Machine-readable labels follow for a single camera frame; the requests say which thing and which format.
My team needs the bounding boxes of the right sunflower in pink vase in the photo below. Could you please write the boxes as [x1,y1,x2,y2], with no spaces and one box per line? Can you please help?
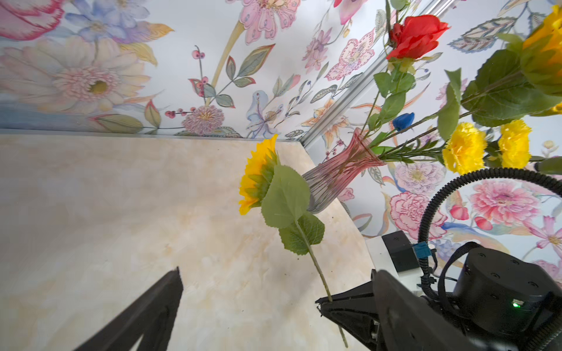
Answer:
[460,4,562,128]

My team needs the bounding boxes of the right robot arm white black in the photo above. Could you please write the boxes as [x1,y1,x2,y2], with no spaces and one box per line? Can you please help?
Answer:
[318,168,561,350]

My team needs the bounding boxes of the small sunflower with leaves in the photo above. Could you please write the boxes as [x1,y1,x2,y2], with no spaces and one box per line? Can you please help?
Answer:
[238,133,350,349]

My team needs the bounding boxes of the right yellow carnation pink vase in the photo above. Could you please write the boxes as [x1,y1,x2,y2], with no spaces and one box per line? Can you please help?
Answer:
[498,119,531,169]

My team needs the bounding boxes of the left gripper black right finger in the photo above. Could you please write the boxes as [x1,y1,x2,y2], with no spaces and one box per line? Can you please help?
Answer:
[372,270,477,350]

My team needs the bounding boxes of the yellow carnation pink vase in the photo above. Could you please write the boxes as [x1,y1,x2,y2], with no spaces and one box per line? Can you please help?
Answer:
[498,119,531,169]
[442,122,487,175]

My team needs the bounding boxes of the pink ribbed glass vase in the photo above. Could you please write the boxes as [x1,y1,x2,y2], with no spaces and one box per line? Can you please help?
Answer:
[302,128,385,214]

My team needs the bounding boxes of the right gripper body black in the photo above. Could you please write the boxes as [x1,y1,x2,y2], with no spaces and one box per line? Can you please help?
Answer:
[316,269,386,350]

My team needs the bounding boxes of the blue rose large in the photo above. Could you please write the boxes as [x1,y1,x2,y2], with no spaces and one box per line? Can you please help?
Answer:
[392,113,415,132]

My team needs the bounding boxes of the red rose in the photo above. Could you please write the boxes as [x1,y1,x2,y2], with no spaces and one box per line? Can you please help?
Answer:
[386,15,450,60]

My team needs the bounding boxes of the left yellow carnation pink vase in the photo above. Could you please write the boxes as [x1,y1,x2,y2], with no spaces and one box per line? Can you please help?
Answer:
[442,122,487,175]

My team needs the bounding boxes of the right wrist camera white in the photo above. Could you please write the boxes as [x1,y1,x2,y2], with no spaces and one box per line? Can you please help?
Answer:
[365,230,422,295]

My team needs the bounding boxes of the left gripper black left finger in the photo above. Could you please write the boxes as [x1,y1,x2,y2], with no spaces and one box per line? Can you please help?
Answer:
[77,269,184,350]

